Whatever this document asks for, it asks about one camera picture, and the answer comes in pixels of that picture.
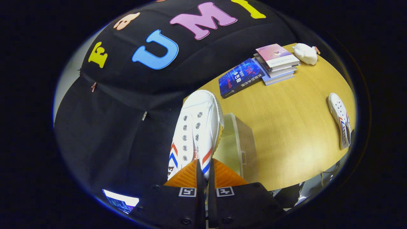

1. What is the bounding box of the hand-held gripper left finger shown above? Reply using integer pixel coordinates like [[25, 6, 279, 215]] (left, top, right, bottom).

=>
[[129, 159, 207, 229]]

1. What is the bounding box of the white canvas shoe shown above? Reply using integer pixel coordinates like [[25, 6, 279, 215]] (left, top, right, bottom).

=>
[[167, 89, 225, 182], [327, 93, 352, 150]]

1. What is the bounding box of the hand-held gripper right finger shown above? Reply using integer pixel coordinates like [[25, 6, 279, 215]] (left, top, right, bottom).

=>
[[207, 159, 285, 229]]

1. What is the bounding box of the white and grey book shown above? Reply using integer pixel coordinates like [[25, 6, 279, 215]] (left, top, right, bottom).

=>
[[253, 53, 298, 79]]

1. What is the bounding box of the white plush toy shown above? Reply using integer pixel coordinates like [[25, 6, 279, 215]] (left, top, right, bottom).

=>
[[292, 43, 321, 66]]

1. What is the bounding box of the pink cover book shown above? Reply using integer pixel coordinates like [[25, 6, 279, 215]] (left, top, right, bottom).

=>
[[255, 43, 301, 72]]

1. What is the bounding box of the dark blue book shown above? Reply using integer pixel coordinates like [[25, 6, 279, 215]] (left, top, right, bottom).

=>
[[218, 58, 266, 99]]

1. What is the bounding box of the pale blue book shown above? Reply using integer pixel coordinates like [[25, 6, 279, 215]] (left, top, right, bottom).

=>
[[254, 58, 295, 86]]

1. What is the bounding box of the beige fabric storage box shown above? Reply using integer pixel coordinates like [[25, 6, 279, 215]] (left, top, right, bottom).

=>
[[212, 113, 257, 179]]

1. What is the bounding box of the computer screen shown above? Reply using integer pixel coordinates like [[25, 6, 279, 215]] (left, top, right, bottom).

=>
[[102, 189, 140, 214]]

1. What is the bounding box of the black backdrop cloth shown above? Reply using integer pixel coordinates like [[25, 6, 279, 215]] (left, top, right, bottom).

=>
[[53, 0, 299, 212]]

